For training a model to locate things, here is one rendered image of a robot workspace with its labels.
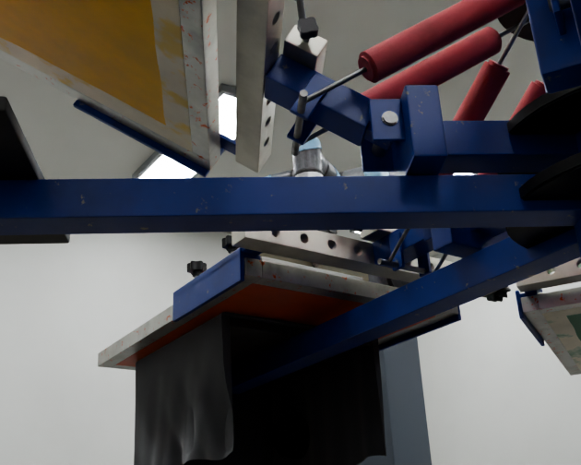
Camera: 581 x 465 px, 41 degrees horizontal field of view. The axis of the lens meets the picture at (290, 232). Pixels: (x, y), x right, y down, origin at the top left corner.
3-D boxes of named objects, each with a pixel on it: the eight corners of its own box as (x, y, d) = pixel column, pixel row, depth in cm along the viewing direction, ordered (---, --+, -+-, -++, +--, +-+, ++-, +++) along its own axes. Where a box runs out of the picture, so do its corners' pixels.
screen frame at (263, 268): (97, 366, 213) (98, 352, 214) (277, 385, 244) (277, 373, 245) (245, 274, 154) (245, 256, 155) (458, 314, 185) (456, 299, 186)
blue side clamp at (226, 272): (171, 322, 176) (172, 292, 178) (192, 325, 178) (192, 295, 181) (240, 280, 153) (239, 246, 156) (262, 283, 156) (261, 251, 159)
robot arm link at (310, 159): (326, 144, 207) (314, 130, 200) (329, 181, 203) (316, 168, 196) (300, 152, 210) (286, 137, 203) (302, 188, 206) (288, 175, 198)
